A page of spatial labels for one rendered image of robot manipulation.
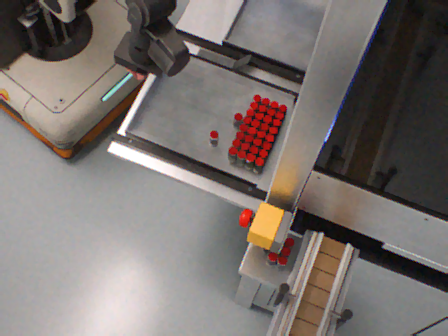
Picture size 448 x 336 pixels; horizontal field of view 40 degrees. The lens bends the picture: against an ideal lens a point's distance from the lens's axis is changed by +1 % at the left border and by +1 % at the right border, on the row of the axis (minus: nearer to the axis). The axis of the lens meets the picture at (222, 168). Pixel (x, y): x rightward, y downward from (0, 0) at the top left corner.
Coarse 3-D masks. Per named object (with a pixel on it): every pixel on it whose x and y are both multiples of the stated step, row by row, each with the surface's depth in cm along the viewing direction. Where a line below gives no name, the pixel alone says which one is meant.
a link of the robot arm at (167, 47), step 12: (132, 12) 110; (132, 24) 112; (156, 24) 114; (168, 24) 114; (156, 36) 112; (168, 36) 113; (156, 48) 114; (168, 48) 112; (180, 48) 113; (156, 60) 115; (168, 60) 114; (180, 60) 114; (168, 72) 115
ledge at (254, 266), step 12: (300, 240) 142; (252, 252) 140; (252, 264) 139; (264, 264) 139; (288, 264) 139; (252, 276) 138; (264, 276) 138; (276, 276) 138; (288, 276) 138; (276, 288) 138
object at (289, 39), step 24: (264, 0) 170; (288, 0) 170; (312, 0) 170; (240, 24) 166; (264, 24) 166; (288, 24) 167; (312, 24) 167; (240, 48) 159; (264, 48) 163; (288, 48) 163; (312, 48) 164
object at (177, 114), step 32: (192, 64) 159; (160, 96) 155; (192, 96) 156; (224, 96) 156; (288, 96) 154; (128, 128) 148; (160, 128) 151; (192, 128) 152; (224, 128) 152; (192, 160) 146; (224, 160) 149
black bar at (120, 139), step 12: (132, 144) 147; (144, 144) 147; (156, 156) 147; (168, 156) 146; (192, 168) 145; (204, 168) 146; (216, 180) 145; (228, 180) 145; (252, 192) 144; (264, 192) 144
